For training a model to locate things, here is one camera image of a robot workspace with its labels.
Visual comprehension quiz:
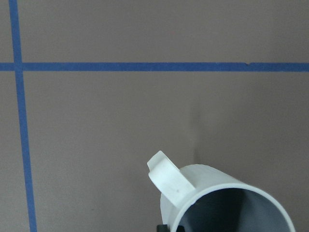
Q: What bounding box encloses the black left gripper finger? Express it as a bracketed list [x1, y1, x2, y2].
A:
[156, 224, 169, 232]

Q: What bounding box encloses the white mug with HOME print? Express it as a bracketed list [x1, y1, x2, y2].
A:
[147, 151, 295, 232]

